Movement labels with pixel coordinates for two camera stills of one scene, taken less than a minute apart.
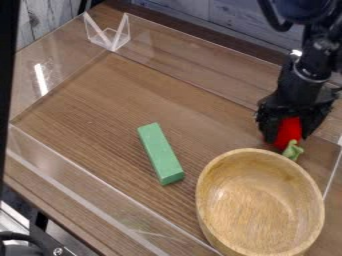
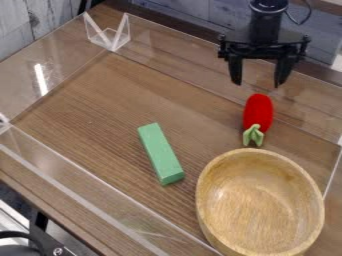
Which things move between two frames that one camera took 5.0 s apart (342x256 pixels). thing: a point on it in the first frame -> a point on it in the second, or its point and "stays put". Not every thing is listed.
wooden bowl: (259, 204) stays put
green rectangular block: (160, 153) stays put
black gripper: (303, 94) -> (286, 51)
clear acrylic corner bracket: (109, 38) stays put
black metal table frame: (54, 247) stays put
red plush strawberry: (287, 137) -> (256, 117)
